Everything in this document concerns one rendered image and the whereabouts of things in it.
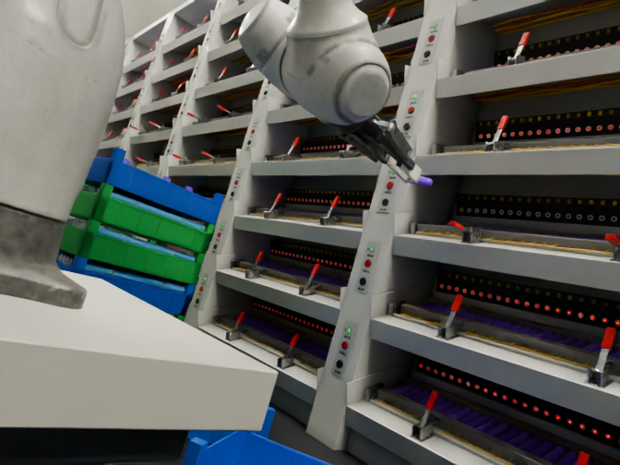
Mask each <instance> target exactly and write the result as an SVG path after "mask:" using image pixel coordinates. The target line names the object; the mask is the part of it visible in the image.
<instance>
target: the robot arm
mask: <svg viewBox="0 0 620 465"><path fill-rule="evenodd" d="M238 40H239V42H240V43H241V45H242V47H243V49H244V51H245V53H246V55H247V56H248V58H249V59H250V60H251V62H252V63H253V65H254V66H255V67H256V68H257V69H258V70H259V71H260V72H261V73H262V74H263V75H264V76H265V77H266V79H267V80H268V81H269V82H270V83H271V84H273V85H274V86H275V87H276V88H277V89H278V90H280V91H281V92H282V93H283V94H285V95H286V96H287V97H289V98H291V99H293V100H296V101H297V102H298V103H299V104H300V105H301V106H302V107H303V108H304V109H306V110H307V111H308V112H309V113H311V114H313V115H314V116H315V117H316V118H317V119H318V120H320V121H321V122H322V123H325V124H330V125H332V126H333V127H334V128H335V129H336V130H337V131H338V132H339V133H340V134H339V137H340V138H342V139H344V140H345V141H347V142H349V143H350V144H351V145H353V146H354V147H355V148H357V149H358V150H360V151H361V152H362V154H364V155H365V156H366V157H368V158H369V159H370V160H371V161H373V162H378V161H380V162H381V163H384V164H386V165H387V166H388V167H389V168H390V169H391V170H392V171H393V172H394V173H395V174H396V175H397V176H398V177H399V178H400V179H401V180H402V181H403V182H404V183H405V184H407V183H408V182H407V177H409V178H410V179H411V180H413V182H414V183H416V184H417V183H418V181H419V179H420V176H421V174H422V172H423V170H422V169H421V168H420V167H419V166H418V165H417V164H416V163H415V162H414V161H413V160H412V159H411V158H410V156H411V152H412V147H411V145H410V144H409V143H408V141H407V140H406V138H405V137H404V136H403V135H402V134H401V132H400V131H399V129H398V127H397V122H396V120H395V119H389V122H385V121H381V119H380V118H379V117H378V116H377V114H378V113H379V112H380V111H381V110H382V109H383V107H384V106H385V104H386V103H387V101H388V98H389V95H390V92H391V85H392V82H391V73H390V69H389V66H388V62H387V60H386V58H385V56H384V55H383V54H382V53H381V51H380V50H379V46H378V44H377V43H376V40H375V38H374V36H373V33H372V31H371V28H370V25H369V22H368V19H367V15H366V14H365V13H364V12H362V11H361V10H359V9H358V8H357V7H356V6H355V5H354V3H353V2H352V0H298V7H297V11H296V10H295V9H293V8H292V7H290V6H288V5H286V4H284V3H282V2H281V1H279V0H264V1H262V2H260V3H259V4H257V5H256V6H254V7H253V8H252V9H251V10H250V11H249V12H248V14H247V15H246V17H245V18H244V21H243V23H242V26H241V28H240V31H239V35H238ZM124 59H125V22H124V13H123V8H122V3H121V0H0V294H3V295H8V296H13V297H17V298H22V299H27V300H31V301H35V302H39V303H43V304H50V305H54V306H59V307H64V308H69V309H82V306H83V304H84V302H85V299H86V296H87V290H86V289H85V288H84V287H82V286H81V285H79V284H78V283H76V282H75V281H73V280H71V279H70V278H68V277H67V275H65V274H64V273H63V272H62V271H61V270H60V268H59V267H58V266H57V263H56V258H57V255H58V252H59V248H60V245H61V242H62V238H63V234H64V230H65V226H66V223H64V222H67V219H68V217H69V214H70V212H71V209H72V208H73V205H74V203H75V201H76V199H77V197H78V194H79V192H80V190H81V188H82V186H83V185H84V183H85V181H86V179H87V177H88V174H89V170H90V168H91V166H92V163H93V162H94V159H95V157H96V154H97V151H98V149H99V146H100V144H101V140H102V137H103V135H104V132H105V129H106V126H107V124H108V121H109V118H110V115H111V112H112V109H113V104H114V100H115V97H116V94H117V91H118V88H119V83H120V79H121V76H122V72H123V66H124ZM373 154H374V155H373ZM49 218H50V219H49ZM61 221H63V222H61Z"/></svg>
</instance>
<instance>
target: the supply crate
mask: <svg viewBox="0 0 620 465"><path fill-rule="evenodd" d="M125 155H126V150H124V149H120V148H114V150H113V154H112V157H111V158H96V157H95V159H94V162H93V163H92V166H91V168H90V170H89V174H88V177H87V179H86V181H85V183H84V184H86V185H90V186H93V187H96V188H97V187H99V188H100V187H101V183H106V184H109V185H113V192H115V193H118V194H120V195H123V196H125V197H130V198H132V199H135V200H136V201H139V202H142V203H145V204H147V205H150V206H152V207H154V208H157V209H161V210H164V211H167V212H169V213H172V214H174V215H176V216H179V217H182V218H184V219H187V220H191V221H199V222H204V223H205V222H208V223H211V224H214V225H216V221H217V218H218V216H219V213H220V210H221V205H222V202H223V199H224V197H225V196H224V195H222V194H220V193H215V194H214V197H213V199H212V200H210V199H208V198H205V197H203V196H200V195H198V194H196V193H193V192H191V191H189V190H186V189H184V188H182V187H181V186H178V185H175V184H172V183H170V182H168V181H165V180H163V179H161V178H159V177H157V176H155V175H153V174H150V173H147V172H144V171H142V170H140V169H138V168H136V167H134V166H132V165H129V164H127V163H125V162H123V161H124V158H125Z"/></svg>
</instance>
